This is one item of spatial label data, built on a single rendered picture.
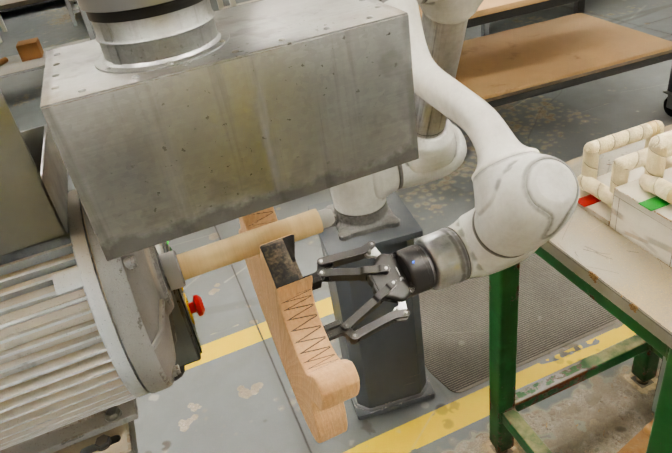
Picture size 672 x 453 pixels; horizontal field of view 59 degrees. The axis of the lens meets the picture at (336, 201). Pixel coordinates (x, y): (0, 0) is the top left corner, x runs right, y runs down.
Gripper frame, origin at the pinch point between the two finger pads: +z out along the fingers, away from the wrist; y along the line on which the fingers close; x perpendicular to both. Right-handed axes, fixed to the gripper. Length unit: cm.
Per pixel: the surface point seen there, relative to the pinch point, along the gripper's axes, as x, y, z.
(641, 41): -147, 123, -258
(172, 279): 20.2, 3.2, 15.8
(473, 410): -114, -16, -55
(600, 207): -17, 3, -67
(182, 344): -14.9, 7.4, 19.2
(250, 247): 19.9, 3.8, 6.1
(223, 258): 19.8, 3.7, 9.5
